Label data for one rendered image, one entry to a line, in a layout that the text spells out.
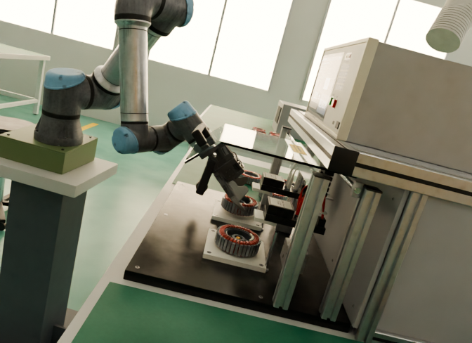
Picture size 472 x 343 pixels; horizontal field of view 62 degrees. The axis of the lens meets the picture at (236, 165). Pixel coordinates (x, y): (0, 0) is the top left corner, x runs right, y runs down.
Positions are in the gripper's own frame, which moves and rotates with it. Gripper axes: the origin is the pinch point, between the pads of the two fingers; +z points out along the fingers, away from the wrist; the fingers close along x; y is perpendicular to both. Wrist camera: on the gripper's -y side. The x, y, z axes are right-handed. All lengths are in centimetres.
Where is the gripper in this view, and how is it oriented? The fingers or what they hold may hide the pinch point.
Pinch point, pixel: (242, 204)
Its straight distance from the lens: 121.8
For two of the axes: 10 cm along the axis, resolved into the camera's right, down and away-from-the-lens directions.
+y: 8.1, -5.7, -1.6
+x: 0.2, -2.4, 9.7
